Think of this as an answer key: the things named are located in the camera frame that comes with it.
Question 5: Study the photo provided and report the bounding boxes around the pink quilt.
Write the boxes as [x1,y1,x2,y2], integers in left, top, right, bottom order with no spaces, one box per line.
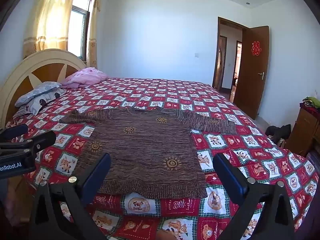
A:
[61,67,109,89]

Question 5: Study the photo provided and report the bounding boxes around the red printed bear blanket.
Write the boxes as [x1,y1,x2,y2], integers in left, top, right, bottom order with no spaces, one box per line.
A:
[5,77,319,240]

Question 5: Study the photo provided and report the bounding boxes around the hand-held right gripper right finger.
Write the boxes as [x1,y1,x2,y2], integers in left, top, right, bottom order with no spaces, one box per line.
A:
[212,152,297,240]

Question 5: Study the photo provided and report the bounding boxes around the window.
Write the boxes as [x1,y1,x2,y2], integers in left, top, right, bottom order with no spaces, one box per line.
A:
[67,0,94,63]

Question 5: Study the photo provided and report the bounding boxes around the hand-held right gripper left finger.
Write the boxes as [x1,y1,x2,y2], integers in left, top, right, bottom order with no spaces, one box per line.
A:
[29,152,112,240]

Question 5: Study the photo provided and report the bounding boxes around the striped pillow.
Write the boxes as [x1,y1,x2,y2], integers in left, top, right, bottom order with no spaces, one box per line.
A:
[12,105,33,119]

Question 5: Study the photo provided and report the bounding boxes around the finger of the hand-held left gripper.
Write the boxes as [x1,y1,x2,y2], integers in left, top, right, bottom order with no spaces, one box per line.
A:
[0,131,57,155]
[0,124,29,143]

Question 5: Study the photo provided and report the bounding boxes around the dark clothes on floor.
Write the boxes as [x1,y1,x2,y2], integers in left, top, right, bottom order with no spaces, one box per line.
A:
[265,124,292,144]

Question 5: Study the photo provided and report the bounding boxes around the hallway wooden door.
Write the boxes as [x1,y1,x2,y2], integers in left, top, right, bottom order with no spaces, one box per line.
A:
[217,35,227,88]

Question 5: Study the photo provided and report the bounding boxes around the wide yellow curtain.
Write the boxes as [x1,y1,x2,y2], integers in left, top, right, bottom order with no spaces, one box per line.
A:
[22,0,80,59]

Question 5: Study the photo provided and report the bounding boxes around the brown door frame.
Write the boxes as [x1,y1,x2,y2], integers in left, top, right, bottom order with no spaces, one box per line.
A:
[212,17,247,90]

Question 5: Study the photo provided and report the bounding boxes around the cream wooden bed headboard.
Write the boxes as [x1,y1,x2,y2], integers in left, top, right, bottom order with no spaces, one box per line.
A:
[0,49,87,128]

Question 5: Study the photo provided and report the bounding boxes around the grey floral pillow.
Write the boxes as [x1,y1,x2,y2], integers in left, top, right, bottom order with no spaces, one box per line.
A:
[14,81,62,107]

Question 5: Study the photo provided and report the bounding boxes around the wooden cabinet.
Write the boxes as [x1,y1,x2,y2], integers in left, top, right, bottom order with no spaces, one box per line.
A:
[285,107,320,157]

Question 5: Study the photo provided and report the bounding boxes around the brown knit sweater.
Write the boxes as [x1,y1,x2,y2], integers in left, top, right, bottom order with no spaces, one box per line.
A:
[59,107,237,198]

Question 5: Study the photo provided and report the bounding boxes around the pile of colourful clothes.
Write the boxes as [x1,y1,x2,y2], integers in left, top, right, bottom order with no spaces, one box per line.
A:
[300,96,320,115]

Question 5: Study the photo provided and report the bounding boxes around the brown wooden door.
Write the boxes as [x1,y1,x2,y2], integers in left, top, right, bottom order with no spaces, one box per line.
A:
[232,26,270,120]

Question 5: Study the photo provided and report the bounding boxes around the narrow yellow curtain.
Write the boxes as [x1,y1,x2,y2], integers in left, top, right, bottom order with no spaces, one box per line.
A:
[86,0,103,69]

